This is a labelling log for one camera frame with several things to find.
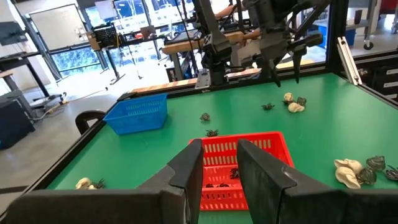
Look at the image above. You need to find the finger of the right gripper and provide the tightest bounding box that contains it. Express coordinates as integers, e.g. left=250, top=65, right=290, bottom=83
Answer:
left=264, top=55, right=282, bottom=88
left=291, top=45, right=307, bottom=84

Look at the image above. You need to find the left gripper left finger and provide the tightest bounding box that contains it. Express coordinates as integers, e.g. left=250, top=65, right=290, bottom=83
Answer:
left=2, top=139, right=205, bottom=224

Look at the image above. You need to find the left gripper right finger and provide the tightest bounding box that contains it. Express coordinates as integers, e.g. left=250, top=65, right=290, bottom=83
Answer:
left=237, top=139, right=398, bottom=224

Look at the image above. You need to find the person's forearm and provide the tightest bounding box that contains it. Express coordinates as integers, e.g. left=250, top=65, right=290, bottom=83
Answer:
left=213, top=4, right=238, bottom=20

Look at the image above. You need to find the blue storage bin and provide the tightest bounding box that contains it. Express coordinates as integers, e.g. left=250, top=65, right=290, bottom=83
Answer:
left=317, top=24, right=357, bottom=47

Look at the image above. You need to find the silver aluminium extrusion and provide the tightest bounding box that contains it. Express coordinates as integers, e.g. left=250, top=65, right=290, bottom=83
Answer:
left=336, top=36, right=364, bottom=86

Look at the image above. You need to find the red plastic basket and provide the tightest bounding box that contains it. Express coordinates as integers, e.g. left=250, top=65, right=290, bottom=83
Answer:
left=189, top=130, right=295, bottom=212

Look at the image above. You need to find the wooden workbench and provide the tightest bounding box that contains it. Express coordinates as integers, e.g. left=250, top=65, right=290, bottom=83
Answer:
left=161, top=30, right=262, bottom=56

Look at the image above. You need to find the blue plastic basket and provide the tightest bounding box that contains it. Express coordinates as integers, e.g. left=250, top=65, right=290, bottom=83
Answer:
left=103, top=93, right=169, bottom=136

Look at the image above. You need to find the black drawer cabinet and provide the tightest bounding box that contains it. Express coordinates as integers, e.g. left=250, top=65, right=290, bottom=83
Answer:
left=357, top=51, right=398, bottom=106

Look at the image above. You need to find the cardboard box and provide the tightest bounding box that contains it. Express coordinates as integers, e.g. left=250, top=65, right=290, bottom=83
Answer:
left=86, top=30, right=102, bottom=52

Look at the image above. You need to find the black floor cabinet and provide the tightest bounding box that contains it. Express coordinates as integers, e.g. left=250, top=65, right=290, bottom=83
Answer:
left=0, top=99, right=35, bottom=150

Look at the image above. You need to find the black standing desk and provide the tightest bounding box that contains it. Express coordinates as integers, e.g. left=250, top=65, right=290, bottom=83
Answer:
left=0, top=51, right=68, bottom=103

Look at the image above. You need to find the whiteboard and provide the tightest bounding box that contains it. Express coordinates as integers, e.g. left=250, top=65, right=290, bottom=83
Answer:
left=28, top=2, right=90, bottom=52

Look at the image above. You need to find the grey monitor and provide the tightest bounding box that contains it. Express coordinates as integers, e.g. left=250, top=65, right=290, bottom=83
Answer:
left=0, top=21, right=29, bottom=47

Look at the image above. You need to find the white metal base plate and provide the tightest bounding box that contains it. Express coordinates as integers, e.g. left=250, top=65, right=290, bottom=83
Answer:
left=195, top=68, right=212, bottom=90

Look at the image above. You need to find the black aluminium table frame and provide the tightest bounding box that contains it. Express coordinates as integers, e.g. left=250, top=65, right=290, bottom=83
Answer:
left=0, top=0, right=398, bottom=218

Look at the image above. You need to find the black table handle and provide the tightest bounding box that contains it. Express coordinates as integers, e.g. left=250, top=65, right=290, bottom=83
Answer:
left=75, top=110, right=106, bottom=135

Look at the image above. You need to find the black wire crate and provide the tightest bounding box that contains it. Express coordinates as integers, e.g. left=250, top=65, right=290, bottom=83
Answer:
left=93, top=24, right=118, bottom=49

